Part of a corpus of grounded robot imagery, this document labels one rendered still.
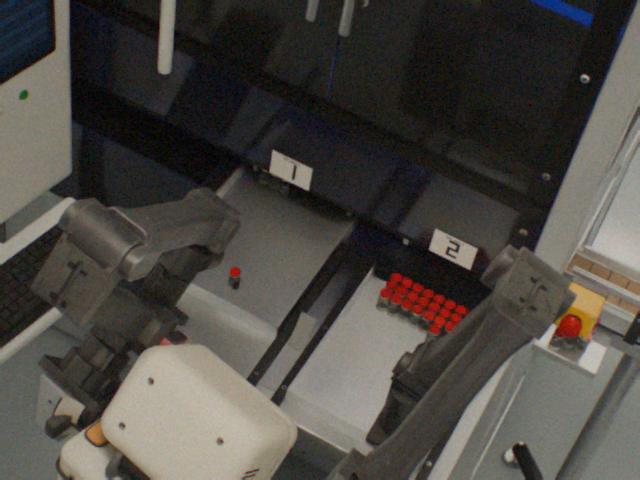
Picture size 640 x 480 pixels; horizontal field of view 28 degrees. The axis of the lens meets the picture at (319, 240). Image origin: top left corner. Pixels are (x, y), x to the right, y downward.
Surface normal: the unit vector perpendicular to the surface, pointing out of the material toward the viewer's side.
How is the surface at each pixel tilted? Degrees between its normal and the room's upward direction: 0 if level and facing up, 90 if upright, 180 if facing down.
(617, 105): 90
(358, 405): 0
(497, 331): 60
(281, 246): 0
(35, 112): 90
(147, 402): 47
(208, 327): 0
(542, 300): 18
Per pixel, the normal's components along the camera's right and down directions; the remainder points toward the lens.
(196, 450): -0.39, -0.05
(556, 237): -0.47, 0.63
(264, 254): 0.14, -0.64
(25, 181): 0.78, 0.54
